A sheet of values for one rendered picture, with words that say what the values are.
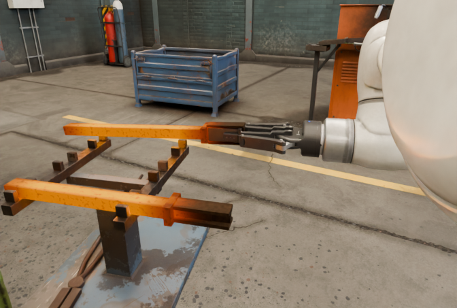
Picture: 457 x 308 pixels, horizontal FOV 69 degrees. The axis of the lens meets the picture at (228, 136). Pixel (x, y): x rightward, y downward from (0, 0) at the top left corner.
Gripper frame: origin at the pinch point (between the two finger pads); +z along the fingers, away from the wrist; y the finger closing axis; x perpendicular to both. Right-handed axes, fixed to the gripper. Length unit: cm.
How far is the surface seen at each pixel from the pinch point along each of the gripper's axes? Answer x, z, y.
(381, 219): -98, -67, 125
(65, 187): -3.2, 22.7, -23.5
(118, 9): 32, 373, 597
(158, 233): -30.3, 19.1, 1.2
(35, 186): -3.1, 28.2, -24.3
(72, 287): -29.2, 28.6, -21.1
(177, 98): -76, 139, 312
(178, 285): -30.6, 7.5, -14.4
